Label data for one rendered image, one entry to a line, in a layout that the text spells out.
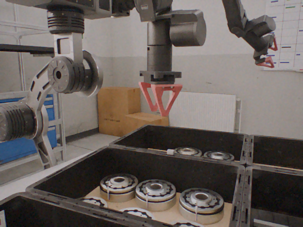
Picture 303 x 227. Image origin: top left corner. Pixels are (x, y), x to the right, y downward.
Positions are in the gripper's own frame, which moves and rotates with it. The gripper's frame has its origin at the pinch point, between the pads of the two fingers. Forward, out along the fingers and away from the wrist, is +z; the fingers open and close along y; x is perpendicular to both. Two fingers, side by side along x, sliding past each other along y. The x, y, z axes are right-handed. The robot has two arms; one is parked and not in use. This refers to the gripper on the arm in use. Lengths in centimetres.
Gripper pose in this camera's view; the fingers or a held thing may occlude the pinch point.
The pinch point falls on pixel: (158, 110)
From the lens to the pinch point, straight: 57.8
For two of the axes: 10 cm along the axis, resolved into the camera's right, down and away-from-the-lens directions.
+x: -9.3, 0.7, -3.6
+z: -0.1, 9.8, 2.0
